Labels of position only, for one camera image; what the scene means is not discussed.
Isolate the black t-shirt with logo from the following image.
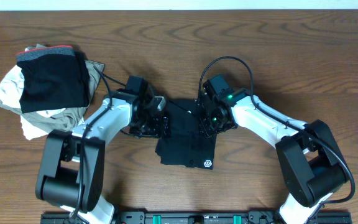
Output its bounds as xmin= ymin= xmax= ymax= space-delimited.
xmin=155 ymin=99 xmax=216 ymax=170

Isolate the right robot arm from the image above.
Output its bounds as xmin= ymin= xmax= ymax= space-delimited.
xmin=198 ymin=88 xmax=354 ymax=223

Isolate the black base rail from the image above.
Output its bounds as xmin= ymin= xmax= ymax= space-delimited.
xmin=40 ymin=210 xmax=352 ymax=224

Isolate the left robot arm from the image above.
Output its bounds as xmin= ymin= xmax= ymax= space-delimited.
xmin=35 ymin=89 xmax=165 ymax=223

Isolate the folded white garment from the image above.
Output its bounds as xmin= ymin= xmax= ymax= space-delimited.
xmin=0 ymin=47 xmax=86 ymax=141

